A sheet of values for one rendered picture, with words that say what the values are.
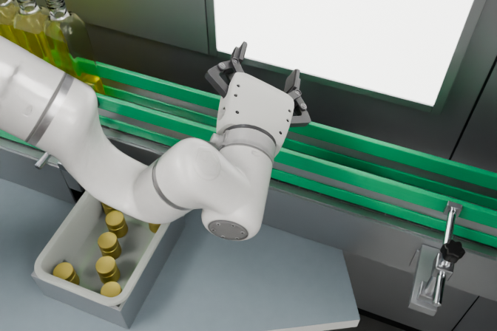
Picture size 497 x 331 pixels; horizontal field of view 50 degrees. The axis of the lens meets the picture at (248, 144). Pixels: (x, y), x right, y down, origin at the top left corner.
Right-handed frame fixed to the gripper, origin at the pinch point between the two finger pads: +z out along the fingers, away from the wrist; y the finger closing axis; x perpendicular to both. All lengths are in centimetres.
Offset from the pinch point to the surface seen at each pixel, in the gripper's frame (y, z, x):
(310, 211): 20.2, -9.9, -17.1
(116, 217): -9.1, -15.6, -35.9
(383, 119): 27.9, 9.6, -7.8
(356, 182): 21.6, -8.8, -5.7
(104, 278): -7.2, -26.6, -36.3
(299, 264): 24.0, -15.7, -25.9
